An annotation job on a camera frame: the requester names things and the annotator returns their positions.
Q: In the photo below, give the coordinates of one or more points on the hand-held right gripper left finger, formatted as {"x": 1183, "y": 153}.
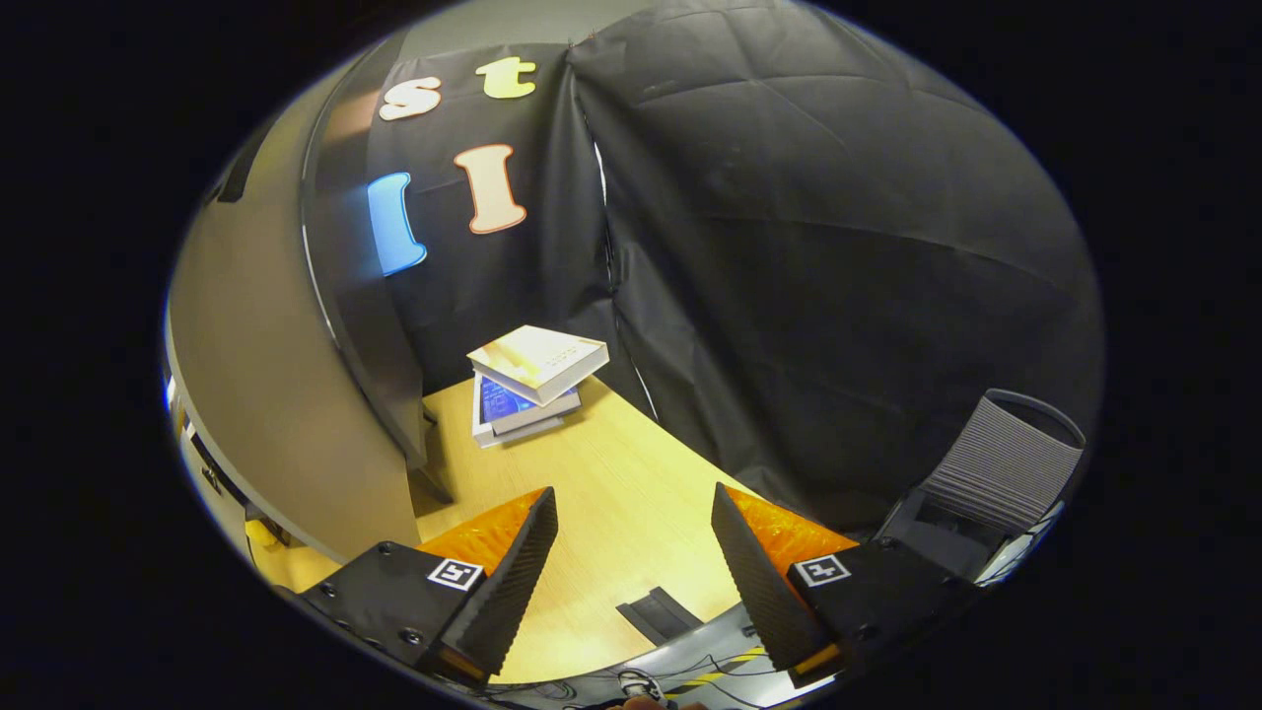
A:
{"x": 513, "y": 577}

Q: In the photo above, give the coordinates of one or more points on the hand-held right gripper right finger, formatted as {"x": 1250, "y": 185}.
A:
{"x": 754, "y": 577}

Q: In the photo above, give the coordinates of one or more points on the grey shoe cabinet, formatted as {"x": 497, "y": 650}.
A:
{"x": 355, "y": 296}

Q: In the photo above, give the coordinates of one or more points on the yellow black striped tape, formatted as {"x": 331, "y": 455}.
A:
{"x": 720, "y": 671}

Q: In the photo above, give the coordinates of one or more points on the black table clamp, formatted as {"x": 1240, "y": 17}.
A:
{"x": 659, "y": 616}

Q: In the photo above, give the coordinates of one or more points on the blue cover book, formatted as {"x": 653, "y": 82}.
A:
{"x": 503, "y": 406}

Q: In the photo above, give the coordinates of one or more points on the grey mesh chair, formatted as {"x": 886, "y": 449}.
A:
{"x": 996, "y": 463}

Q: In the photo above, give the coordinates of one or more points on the black backdrop cloth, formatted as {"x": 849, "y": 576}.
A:
{"x": 838, "y": 296}

